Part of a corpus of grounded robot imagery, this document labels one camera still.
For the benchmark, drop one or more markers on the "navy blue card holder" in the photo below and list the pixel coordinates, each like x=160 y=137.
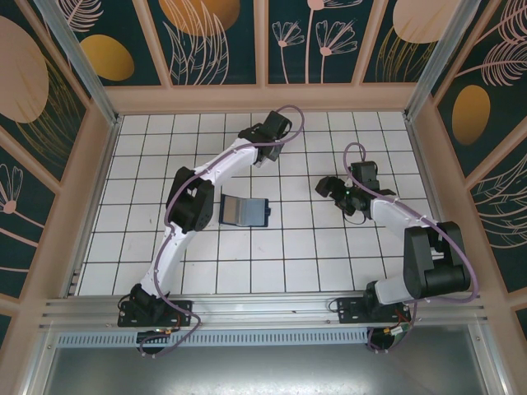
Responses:
x=247 y=212

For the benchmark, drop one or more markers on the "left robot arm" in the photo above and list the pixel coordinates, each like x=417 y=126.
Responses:
x=230 y=164

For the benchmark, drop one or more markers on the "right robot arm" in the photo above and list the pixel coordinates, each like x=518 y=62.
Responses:
x=424 y=263

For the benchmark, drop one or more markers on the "grey metal sheet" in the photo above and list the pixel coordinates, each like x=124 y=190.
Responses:
x=263 y=370

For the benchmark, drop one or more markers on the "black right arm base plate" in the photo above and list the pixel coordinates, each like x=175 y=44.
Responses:
x=350 y=308

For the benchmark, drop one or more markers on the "aluminium mounting rail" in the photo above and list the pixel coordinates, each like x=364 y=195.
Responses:
x=263 y=306

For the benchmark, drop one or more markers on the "aluminium frame post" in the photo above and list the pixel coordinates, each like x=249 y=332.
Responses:
x=79 y=53
x=438 y=53

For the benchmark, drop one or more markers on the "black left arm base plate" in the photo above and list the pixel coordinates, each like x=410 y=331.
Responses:
x=181 y=308

